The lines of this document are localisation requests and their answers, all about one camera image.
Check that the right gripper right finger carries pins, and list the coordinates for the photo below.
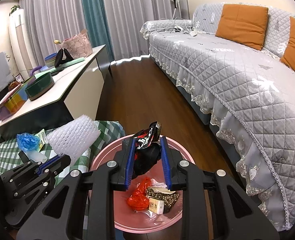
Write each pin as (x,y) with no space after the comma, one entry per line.
(213,197)

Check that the blue plastic bag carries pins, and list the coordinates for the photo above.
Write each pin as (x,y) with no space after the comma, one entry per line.
(27,142)

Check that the grey curtain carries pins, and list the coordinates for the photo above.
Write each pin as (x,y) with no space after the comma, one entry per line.
(114,23)

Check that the white foam net sleeve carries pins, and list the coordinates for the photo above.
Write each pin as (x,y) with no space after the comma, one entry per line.
(74,138)

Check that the leopard print wrapper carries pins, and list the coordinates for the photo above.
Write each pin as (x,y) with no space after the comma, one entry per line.
(169,199)

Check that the red plastic bag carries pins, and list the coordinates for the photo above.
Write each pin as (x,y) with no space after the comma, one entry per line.
(138,200)

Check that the black hat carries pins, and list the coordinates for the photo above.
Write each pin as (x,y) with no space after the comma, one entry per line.
(62,56)

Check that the pink woven basket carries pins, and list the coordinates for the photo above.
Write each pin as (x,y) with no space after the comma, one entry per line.
(79,45)

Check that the pink trash bin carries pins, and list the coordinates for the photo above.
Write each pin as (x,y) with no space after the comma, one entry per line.
(128,220)

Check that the dark green round tin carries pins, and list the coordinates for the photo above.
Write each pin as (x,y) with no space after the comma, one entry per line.
(39,86)

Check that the teal curtain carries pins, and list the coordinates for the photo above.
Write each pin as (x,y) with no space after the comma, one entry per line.
(97,26)

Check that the stacked coloured bowls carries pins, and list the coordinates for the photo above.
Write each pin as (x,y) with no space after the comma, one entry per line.
(50,60)

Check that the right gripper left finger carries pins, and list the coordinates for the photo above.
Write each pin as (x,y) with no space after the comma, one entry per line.
(61,214)

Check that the white paper bag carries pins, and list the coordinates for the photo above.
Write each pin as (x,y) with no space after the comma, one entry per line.
(161,190)

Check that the colourful storage box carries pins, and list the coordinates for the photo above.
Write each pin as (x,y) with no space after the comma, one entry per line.
(13,101)

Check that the green checkered tablecloth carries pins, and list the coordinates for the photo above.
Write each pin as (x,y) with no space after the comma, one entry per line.
(107,132)

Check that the white air conditioner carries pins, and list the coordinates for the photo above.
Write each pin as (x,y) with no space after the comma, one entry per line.
(20,43)

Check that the grey quilted sofa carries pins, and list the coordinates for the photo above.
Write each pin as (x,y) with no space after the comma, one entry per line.
(248,93)

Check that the black snack wrapper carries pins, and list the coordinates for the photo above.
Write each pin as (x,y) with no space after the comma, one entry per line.
(147,149)

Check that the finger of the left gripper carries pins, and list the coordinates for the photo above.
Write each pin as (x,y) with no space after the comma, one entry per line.
(55,165)

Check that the white coffee table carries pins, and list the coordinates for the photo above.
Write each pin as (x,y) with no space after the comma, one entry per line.
(76,92)

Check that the gold tea box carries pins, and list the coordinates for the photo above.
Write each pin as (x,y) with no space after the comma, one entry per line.
(156,206)

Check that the green printed card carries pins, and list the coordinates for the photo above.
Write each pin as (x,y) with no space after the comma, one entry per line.
(42,139)

